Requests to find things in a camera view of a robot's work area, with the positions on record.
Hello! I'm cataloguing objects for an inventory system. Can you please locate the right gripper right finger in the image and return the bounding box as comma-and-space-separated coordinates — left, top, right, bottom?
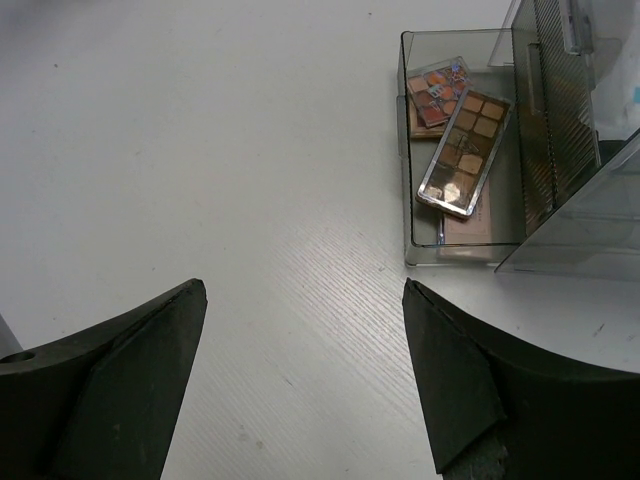
402, 279, 639, 479

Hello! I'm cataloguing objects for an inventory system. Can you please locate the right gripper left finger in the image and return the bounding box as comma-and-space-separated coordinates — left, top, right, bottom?
1, 279, 206, 479

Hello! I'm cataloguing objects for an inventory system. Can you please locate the pale pink compact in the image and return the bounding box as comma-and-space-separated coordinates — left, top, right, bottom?
437, 180, 494, 263

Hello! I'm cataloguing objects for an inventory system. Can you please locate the clear acrylic organizer with drawers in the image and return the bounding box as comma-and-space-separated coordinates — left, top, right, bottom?
396, 1, 639, 281

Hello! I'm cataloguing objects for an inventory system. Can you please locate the long brown eyeshadow palette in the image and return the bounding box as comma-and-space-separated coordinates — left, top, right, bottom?
416, 87, 513, 219

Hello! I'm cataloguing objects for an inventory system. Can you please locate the colourful square eyeshadow palette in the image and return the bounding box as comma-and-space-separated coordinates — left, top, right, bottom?
406, 56, 472, 140

